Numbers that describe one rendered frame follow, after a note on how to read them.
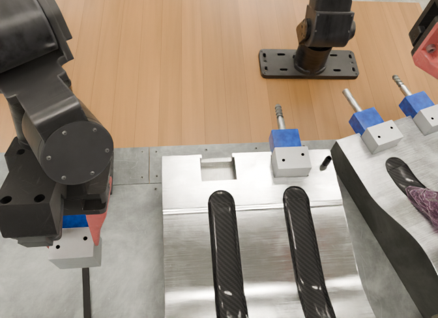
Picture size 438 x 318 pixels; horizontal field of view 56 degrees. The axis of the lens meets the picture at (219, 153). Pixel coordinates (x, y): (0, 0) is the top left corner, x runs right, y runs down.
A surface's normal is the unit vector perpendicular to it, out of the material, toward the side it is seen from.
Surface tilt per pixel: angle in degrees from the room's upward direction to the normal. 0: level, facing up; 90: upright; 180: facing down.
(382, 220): 90
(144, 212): 0
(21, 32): 59
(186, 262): 3
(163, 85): 0
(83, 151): 67
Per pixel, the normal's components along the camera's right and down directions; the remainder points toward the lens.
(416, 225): -0.10, -0.79
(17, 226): 0.12, 0.55
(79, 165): 0.57, 0.47
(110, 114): 0.07, -0.49
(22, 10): 0.38, 0.00
